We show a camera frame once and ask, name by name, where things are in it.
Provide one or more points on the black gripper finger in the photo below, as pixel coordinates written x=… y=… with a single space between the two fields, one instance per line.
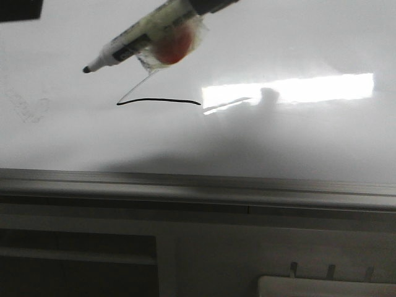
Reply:
x=213 y=4

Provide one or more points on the taped black whiteboard marker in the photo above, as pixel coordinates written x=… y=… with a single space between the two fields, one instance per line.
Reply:
x=160 y=39

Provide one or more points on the black whiteboard eraser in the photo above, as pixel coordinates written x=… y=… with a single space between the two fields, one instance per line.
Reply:
x=19 y=10

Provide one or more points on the white whiteboard with grey frame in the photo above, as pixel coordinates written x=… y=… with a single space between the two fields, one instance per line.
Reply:
x=284 y=103

